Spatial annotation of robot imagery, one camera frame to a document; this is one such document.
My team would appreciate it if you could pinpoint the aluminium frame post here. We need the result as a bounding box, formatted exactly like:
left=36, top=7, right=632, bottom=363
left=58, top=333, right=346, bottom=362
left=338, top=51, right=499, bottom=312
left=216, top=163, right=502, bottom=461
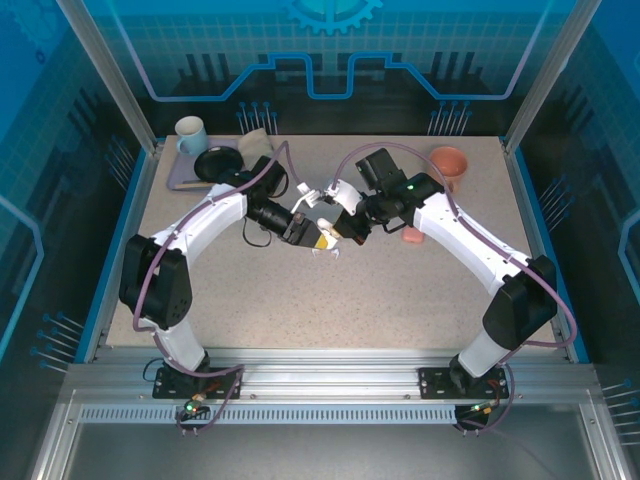
left=55, top=0, right=164, bottom=157
left=501, top=0, right=590, bottom=157

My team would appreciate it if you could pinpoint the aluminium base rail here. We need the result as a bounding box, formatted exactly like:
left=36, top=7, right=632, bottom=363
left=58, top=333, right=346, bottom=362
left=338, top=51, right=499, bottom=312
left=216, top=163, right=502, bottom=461
left=64, top=347, right=599, bottom=407

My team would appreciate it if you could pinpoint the orange ceramic cup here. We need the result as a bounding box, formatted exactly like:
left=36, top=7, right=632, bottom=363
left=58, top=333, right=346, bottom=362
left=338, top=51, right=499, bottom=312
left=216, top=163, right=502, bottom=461
left=428, top=146, right=470, bottom=194

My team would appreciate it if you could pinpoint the black round plate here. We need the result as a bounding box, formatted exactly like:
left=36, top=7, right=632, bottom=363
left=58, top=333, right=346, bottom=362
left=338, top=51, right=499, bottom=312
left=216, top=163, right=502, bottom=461
left=193, top=146, right=245, bottom=181

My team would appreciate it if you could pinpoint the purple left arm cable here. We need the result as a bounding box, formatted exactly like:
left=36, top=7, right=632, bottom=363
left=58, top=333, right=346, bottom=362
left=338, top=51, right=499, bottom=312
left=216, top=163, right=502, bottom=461
left=132, top=140, right=307, bottom=436

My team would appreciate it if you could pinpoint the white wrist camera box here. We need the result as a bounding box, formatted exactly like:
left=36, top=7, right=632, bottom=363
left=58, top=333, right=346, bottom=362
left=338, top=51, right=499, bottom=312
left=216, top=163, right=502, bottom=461
left=291, top=183, right=326, bottom=212
left=323, top=178, right=365, bottom=217

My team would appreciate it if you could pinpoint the beige folded cloth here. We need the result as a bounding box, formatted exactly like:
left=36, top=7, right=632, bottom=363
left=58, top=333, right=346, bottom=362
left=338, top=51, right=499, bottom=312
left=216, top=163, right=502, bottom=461
left=236, top=128, right=275, bottom=164

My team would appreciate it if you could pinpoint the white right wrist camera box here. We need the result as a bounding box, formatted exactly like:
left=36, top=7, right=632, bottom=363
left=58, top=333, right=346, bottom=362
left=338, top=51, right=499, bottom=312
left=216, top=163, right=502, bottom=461
left=323, top=178, right=365, bottom=217

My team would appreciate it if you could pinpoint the light blue mug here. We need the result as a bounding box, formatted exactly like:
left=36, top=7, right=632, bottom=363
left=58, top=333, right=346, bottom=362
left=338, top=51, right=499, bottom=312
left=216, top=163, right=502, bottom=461
left=174, top=115, right=209, bottom=157

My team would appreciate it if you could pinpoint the lilac plastic tray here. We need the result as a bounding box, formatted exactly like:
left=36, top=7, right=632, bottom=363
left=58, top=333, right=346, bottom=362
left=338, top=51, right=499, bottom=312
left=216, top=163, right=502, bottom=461
left=166, top=138, right=241, bottom=192

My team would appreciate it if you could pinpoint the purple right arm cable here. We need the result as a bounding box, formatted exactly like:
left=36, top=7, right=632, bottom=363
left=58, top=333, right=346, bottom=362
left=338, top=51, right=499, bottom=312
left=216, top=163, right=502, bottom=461
left=331, top=142, right=578, bottom=434

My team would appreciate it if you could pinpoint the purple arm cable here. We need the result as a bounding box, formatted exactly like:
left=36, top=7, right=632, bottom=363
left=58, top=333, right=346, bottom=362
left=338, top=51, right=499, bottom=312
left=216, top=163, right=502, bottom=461
left=132, top=140, right=307, bottom=436
left=331, top=142, right=578, bottom=434

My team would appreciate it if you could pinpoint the slotted grey cable duct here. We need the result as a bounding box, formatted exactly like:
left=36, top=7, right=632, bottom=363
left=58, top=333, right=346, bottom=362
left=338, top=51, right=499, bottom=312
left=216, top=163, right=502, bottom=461
left=78, top=405, right=459, bottom=426

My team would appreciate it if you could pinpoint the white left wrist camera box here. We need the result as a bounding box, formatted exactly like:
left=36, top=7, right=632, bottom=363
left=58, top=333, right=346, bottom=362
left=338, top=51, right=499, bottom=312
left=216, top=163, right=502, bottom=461
left=291, top=183, right=326, bottom=212

